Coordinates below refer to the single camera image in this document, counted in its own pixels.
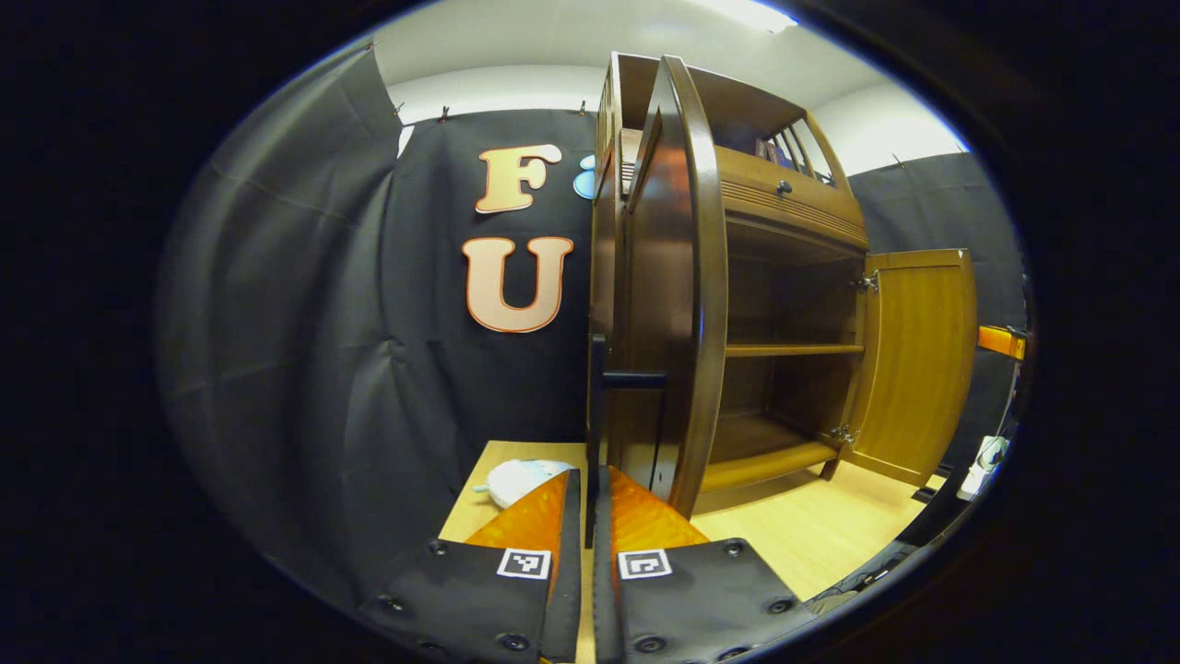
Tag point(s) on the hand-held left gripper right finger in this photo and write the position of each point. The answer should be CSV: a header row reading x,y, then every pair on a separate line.
x,y
604,599

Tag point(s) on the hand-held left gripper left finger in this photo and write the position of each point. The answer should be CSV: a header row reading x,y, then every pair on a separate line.
x,y
570,590

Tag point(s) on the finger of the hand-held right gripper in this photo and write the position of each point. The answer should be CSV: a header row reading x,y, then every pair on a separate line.
x,y
1000,341

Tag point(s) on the wooden cabinet door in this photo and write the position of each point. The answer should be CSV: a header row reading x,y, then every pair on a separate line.
x,y
682,304
913,369

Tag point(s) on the wooden double-door shoe cabinet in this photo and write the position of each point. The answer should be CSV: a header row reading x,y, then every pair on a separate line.
x,y
793,295

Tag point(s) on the metal door hinge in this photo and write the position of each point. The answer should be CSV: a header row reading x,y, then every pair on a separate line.
x,y
867,282
842,433

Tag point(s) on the wooden inner cabinet shelf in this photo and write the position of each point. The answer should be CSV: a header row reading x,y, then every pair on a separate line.
x,y
793,350

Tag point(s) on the wooden cabinet drawer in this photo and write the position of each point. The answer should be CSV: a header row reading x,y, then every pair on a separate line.
x,y
747,180

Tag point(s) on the white object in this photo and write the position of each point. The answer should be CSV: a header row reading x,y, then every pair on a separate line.
x,y
988,456

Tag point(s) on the white plush toy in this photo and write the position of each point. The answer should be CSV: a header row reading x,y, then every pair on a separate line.
x,y
516,480

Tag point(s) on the ceiling panel light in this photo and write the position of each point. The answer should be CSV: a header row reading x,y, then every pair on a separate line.
x,y
751,14

